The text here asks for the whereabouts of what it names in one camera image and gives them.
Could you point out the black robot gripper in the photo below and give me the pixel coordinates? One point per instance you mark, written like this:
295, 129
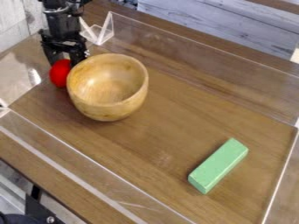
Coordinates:
72, 45

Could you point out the red plush apple toy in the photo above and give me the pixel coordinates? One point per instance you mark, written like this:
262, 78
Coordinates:
59, 72

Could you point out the light wooden bowl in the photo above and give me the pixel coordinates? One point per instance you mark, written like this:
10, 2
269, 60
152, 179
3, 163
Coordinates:
107, 86

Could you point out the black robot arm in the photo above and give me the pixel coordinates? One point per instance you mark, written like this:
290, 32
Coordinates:
63, 14

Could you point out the black clamp with bolt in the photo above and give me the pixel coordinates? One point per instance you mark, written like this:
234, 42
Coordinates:
39, 212

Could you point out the green rectangular block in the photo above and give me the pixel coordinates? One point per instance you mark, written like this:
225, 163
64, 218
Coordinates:
218, 165

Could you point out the clear acrylic corner bracket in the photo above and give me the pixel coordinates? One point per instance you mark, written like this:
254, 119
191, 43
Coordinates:
98, 34

